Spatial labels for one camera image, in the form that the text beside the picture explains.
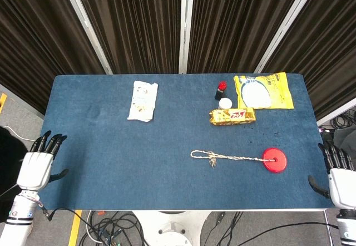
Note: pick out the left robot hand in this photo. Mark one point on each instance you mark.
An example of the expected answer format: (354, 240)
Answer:
(36, 166)

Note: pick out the black bottle red cap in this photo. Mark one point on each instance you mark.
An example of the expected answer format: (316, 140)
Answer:
(220, 90)

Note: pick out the yellow snack bag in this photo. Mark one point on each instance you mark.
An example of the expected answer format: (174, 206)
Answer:
(262, 91)

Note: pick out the white snack packet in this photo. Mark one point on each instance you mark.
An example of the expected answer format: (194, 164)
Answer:
(142, 100)

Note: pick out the white table base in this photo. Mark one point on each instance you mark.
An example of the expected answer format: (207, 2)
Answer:
(172, 226)

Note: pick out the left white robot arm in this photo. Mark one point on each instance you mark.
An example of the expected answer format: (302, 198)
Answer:
(19, 218)

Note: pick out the gold snack bar wrapper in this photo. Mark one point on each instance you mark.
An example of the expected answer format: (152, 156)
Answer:
(232, 116)

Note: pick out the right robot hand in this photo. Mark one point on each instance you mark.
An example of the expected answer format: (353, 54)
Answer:
(340, 182)

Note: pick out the power strip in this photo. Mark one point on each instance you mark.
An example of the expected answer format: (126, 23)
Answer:
(325, 130)

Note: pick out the red round plastic tag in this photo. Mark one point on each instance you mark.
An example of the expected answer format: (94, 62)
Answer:
(274, 159)

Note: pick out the dark pleated curtain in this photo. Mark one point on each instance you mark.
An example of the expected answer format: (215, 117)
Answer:
(133, 23)

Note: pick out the blue table mat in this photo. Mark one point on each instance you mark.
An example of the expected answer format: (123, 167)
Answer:
(167, 151)

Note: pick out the yellow floor tape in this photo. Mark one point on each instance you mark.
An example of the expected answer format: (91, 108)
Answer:
(75, 228)

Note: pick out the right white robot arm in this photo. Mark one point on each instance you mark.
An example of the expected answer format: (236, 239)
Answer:
(347, 226)

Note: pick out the white round cap bottle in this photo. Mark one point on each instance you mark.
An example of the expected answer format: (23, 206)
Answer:
(224, 103)

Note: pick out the white partition frame post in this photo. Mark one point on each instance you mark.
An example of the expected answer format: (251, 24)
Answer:
(86, 24)
(185, 26)
(283, 24)

